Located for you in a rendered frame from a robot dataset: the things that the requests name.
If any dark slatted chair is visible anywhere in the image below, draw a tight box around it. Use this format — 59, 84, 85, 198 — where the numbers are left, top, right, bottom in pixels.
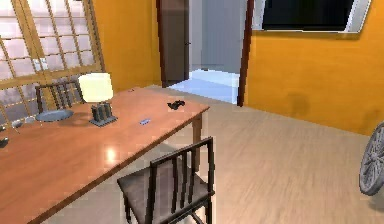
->
34, 79, 86, 114
116, 136, 216, 224

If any small black object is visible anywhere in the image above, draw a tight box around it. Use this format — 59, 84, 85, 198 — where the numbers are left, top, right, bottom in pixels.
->
166, 99, 186, 111

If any dark brown room door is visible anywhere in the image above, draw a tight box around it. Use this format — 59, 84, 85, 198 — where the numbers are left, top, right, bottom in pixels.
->
155, 0, 191, 88

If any white shade table lamp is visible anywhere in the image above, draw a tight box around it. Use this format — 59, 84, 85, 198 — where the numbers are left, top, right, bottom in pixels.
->
77, 72, 118, 128

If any brown wooden table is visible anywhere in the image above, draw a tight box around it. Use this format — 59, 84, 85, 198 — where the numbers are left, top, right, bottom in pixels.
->
0, 86, 211, 224

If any grey blue plate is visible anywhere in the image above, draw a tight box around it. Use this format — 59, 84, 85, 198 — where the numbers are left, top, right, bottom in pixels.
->
35, 109, 75, 123

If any white framed black television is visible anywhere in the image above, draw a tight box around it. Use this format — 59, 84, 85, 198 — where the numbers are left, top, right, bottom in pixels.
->
251, 0, 372, 34

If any wooden lattice window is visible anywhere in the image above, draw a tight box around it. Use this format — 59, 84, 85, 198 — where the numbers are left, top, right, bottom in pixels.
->
0, 0, 106, 128

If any grey spoked wheel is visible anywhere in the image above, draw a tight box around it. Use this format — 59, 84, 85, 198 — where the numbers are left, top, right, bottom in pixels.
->
358, 121, 384, 197

